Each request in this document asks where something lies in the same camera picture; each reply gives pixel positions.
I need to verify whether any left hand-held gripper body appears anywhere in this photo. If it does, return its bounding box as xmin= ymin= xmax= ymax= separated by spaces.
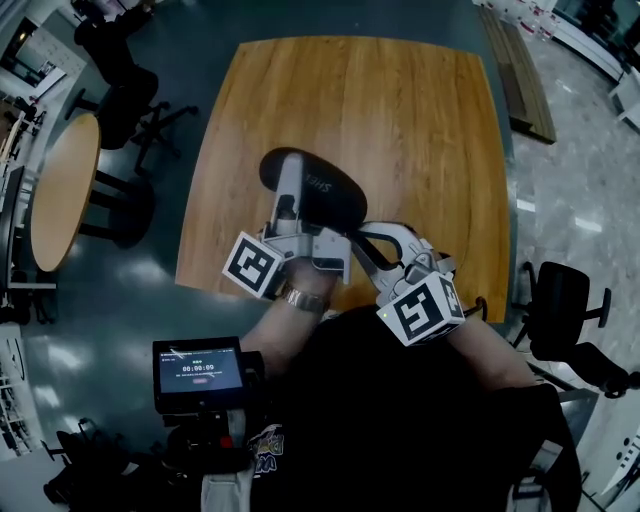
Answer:
xmin=222 ymin=219 xmax=351 ymax=301

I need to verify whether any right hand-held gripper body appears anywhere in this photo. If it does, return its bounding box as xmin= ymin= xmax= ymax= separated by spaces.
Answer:
xmin=374 ymin=238 xmax=466 ymax=347

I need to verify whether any black glasses case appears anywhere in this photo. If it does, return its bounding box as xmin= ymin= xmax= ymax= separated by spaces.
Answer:
xmin=258 ymin=146 xmax=370 ymax=235

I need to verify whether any person's right forearm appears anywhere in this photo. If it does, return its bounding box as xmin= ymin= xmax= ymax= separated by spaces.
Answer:
xmin=449 ymin=304 xmax=540 ymax=390

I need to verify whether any person's left forearm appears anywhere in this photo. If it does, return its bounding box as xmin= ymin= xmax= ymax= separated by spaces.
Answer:
xmin=238 ymin=298 xmax=331 ymax=384

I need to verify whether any person's left hand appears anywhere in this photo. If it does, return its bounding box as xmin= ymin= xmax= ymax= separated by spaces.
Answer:
xmin=284 ymin=257 xmax=337 ymax=300

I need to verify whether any metal wristwatch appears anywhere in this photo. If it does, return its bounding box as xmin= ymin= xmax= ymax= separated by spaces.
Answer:
xmin=277 ymin=282 xmax=330 ymax=316

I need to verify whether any person's black shirt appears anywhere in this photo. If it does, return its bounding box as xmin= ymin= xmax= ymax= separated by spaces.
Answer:
xmin=247 ymin=304 xmax=585 ymax=512

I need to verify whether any black screen device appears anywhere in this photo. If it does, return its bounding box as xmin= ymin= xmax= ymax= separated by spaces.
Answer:
xmin=152 ymin=336 xmax=266 ymax=416

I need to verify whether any black office chair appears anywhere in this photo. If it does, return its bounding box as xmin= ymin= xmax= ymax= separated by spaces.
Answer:
xmin=510 ymin=259 xmax=640 ymax=400
xmin=40 ymin=418 xmax=161 ymax=512
xmin=64 ymin=7 xmax=200 ymax=175

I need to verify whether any wooden slatted bench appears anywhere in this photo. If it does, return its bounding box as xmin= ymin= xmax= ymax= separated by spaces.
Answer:
xmin=477 ymin=4 xmax=558 ymax=146

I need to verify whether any round wooden table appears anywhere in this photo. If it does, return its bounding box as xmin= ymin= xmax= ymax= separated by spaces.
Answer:
xmin=29 ymin=112 xmax=157 ymax=274

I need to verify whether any metal equipment rack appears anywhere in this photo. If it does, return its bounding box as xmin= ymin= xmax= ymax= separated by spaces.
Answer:
xmin=0 ymin=94 xmax=57 ymax=314

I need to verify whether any white side table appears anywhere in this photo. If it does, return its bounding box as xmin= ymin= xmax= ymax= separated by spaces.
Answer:
xmin=607 ymin=68 xmax=640 ymax=132

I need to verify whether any black cable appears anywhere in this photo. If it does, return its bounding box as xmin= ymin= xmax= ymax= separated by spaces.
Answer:
xmin=463 ymin=296 xmax=489 ymax=322

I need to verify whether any black chest mount rig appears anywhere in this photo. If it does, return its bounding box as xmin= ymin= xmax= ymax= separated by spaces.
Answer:
xmin=163 ymin=408 xmax=254 ymax=474

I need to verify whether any white strap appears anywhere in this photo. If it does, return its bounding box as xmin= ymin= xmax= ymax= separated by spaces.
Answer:
xmin=199 ymin=467 xmax=257 ymax=512

